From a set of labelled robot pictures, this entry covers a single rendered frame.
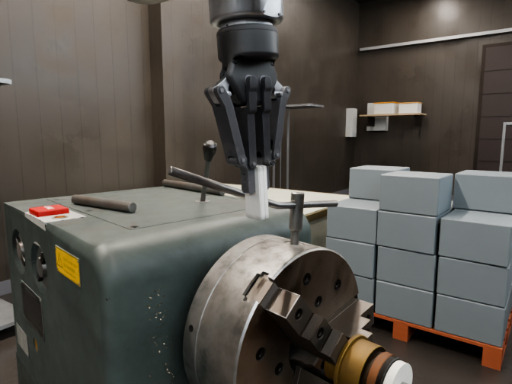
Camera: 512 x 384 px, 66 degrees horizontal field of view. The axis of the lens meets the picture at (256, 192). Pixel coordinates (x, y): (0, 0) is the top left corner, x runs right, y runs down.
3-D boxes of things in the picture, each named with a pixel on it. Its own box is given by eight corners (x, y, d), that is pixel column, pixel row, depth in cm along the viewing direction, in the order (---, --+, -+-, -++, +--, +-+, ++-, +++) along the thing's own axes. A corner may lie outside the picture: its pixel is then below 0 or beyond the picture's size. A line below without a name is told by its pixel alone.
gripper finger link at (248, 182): (254, 153, 49) (236, 155, 47) (256, 192, 50) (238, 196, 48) (245, 152, 50) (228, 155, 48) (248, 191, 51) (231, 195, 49)
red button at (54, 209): (29, 217, 81) (28, 207, 81) (59, 213, 85) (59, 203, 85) (37, 222, 77) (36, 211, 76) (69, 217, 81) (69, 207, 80)
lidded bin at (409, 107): (421, 113, 850) (422, 103, 847) (417, 113, 822) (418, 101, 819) (401, 114, 875) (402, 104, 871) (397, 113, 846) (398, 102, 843)
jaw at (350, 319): (304, 315, 67) (343, 286, 75) (306, 340, 68) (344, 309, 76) (362, 339, 59) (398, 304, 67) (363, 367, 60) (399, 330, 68)
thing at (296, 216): (292, 258, 67) (297, 191, 66) (302, 261, 65) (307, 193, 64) (283, 260, 66) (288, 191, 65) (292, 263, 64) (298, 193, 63)
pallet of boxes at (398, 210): (512, 323, 299) (526, 172, 282) (500, 371, 238) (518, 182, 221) (361, 286, 371) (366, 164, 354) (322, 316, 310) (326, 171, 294)
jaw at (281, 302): (277, 341, 63) (242, 300, 56) (293, 315, 65) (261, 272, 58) (336, 371, 55) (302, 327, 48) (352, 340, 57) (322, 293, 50)
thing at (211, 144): (197, 161, 87) (197, 140, 86) (209, 161, 89) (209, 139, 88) (209, 162, 84) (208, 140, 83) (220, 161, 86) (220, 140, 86)
